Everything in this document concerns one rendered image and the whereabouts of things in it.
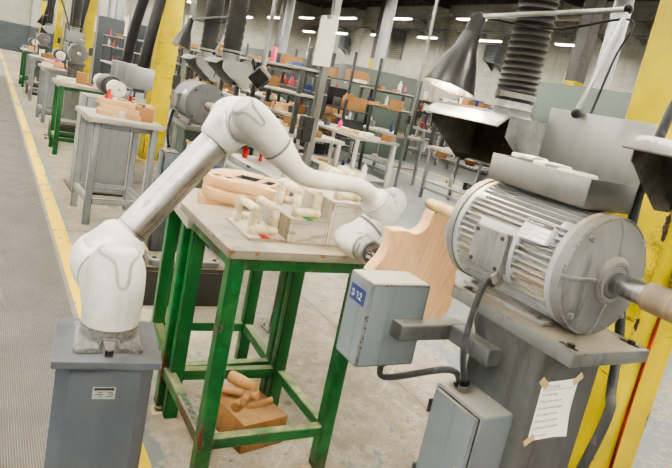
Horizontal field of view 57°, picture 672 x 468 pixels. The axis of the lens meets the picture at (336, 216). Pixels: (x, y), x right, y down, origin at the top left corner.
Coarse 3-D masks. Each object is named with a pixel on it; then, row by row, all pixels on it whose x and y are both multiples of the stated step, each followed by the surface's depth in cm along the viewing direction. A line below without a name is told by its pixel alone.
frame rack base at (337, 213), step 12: (324, 192) 245; (312, 204) 245; (324, 204) 236; (336, 204) 230; (348, 204) 232; (360, 204) 235; (324, 216) 235; (336, 216) 231; (348, 216) 234; (336, 228) 233
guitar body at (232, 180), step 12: (204, 180) 272; (216, 180) 267; (228, 180) 266; (240, 180) 272; (252, 180) 287; (264, 180) 285; (276, 180) 292; (240, 192) 267; (252, 192) 267; (264, 192) 264; (276, 192) 263; (288, 192) 275
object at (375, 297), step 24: (360, 288) 137; (384, 288) 135; (408, 288) 138; (360, 312) 137; (384, 312) 137; (408, 312) 140; (360, 336) 136; (384, 336) 139; (360, 360) 137; (384, 360) 141; (408, 360) 144; (456, 384) 136
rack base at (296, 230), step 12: (288, 204) 248; (264, 216) 245; (288, 216) 226; (300, 216) 231; (288, 228) 224; (300, 228) 226; (312, 228) 228; (324, 228) 231; (288, 240) 225; (300, 240) 227; (312, 240) 230; (324, 240) 232
